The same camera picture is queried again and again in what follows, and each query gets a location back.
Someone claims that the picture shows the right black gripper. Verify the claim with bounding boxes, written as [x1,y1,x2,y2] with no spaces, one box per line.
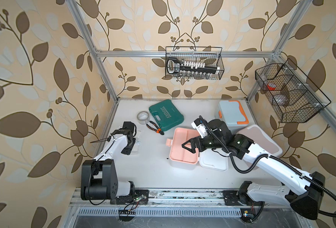
[181,134,225,153]

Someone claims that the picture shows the pink tray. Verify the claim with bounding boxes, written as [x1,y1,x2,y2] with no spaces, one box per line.
[166,127,199,170]

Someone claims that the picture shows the white box pink trim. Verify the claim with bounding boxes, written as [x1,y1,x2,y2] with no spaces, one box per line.
[166,127,229,172]

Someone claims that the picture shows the blue box orange trim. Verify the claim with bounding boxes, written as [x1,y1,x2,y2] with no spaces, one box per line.
[215,100,249,127]

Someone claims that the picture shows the pink first aid box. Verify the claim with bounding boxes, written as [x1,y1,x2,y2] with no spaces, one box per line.
[234,124,283,170]

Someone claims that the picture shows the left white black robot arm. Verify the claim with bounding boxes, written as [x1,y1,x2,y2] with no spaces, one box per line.
[80,122,137,203]

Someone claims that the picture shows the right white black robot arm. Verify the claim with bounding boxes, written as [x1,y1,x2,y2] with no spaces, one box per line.
[181,117,325,220]

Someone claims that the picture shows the orange black pliers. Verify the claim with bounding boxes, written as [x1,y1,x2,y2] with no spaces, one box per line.
[146,121,164,135]

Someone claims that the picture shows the green plastic tool case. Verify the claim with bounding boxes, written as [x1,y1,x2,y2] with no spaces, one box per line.
[149,99,184,132]

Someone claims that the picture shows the red tape roll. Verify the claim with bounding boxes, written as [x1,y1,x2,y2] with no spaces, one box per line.
[266,83,277,91]

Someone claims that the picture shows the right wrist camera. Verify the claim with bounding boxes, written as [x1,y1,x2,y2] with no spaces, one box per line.
[191,118,208,138]

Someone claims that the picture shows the grey duct tape roll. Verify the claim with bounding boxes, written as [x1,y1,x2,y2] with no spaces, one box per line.
[136,111,150,125]

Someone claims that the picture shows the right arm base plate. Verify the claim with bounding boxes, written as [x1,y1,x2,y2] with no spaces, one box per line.
[222,181,264,206]

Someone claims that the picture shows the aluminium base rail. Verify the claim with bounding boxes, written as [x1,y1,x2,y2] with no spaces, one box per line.
[69,188,290,209]

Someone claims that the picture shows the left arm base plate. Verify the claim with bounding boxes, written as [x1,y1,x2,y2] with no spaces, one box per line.
[110,189,150,205]

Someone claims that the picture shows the back wire basket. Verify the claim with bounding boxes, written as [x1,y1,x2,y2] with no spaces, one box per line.
[165,46,225,80]

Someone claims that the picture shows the wire basket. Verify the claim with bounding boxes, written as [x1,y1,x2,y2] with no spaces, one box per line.
[255,59,331,123]
[165,46,225,80]

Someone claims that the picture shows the black socket set rail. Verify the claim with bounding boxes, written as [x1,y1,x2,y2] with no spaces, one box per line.
[165,58,222,74]

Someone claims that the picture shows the right wire basket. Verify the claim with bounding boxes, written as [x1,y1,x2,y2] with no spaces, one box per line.
[255,59,331,123]

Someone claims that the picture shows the black corrugated cable conduit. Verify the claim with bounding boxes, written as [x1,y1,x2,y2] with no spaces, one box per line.
[198,115,336,219]

